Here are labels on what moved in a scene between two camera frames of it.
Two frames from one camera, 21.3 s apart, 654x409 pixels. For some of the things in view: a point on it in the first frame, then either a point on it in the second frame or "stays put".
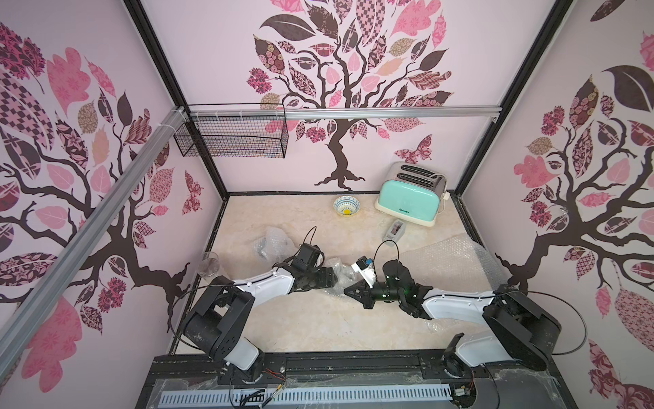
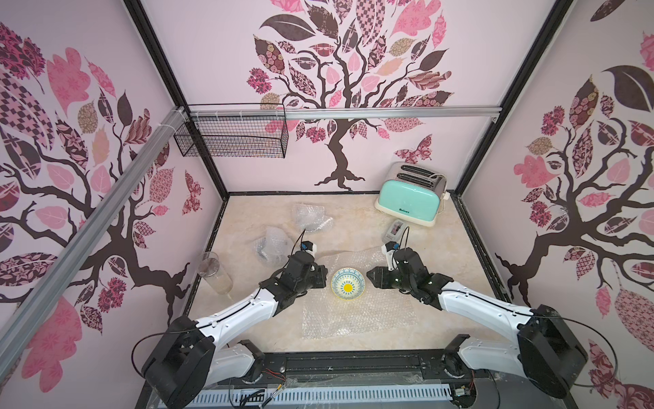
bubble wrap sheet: [275, 246] stays put
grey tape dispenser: [394, 232] stays put
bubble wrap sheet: [346, 275] to [311, 217]
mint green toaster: [412, 192] stays put
